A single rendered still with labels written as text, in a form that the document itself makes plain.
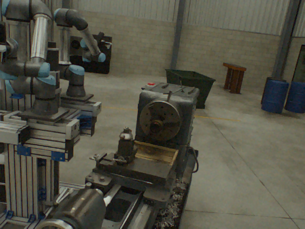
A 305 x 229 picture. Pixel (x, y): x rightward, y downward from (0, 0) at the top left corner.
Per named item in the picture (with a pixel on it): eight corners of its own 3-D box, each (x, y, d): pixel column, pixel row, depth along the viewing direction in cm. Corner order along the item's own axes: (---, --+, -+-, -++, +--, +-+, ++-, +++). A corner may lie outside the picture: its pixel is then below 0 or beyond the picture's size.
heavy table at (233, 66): (218, 85, 1130) (222, 62, 1102) (228, 86, 1133) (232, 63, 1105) (230, 92, 977) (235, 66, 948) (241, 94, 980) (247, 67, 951)
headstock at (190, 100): (150, 116, 276) (154, 80, 264) (194, 125, 265) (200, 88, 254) (131, 134, 220) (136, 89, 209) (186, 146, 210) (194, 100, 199)
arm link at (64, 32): (65, 82, 201) (66, 7, 186) (51, 78, 207) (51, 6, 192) (76, 80, 212) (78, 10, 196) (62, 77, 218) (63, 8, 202)
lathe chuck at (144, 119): (138, 128, 210) (150, 92, 200) (174, 142, 205) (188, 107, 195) (135, 131, 201) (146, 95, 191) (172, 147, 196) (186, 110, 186)
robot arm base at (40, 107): (27, 112, 153) (26, 97, 150) (40, 106, 167) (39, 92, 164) (51, 116, 152) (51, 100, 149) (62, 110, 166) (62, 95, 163)
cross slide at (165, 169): (105, 156, 163) (105, 149, 162) (171, 171, 154) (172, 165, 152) (93, 167, 147) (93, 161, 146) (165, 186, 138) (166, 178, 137)
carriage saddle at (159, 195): (105, 163, 166) (106, 155, 165) (175, 180, 156) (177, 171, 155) (81, 186, 138) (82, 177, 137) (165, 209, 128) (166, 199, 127)
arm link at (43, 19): (55, 12, 151) (49, 83, 132) (35, 9, 148) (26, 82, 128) (54, -4, 141) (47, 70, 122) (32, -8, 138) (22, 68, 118)
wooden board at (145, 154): (132, 144, 200) (133, 140, 198) (177, 154, 192) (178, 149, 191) (117, 161, 172) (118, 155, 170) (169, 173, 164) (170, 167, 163)
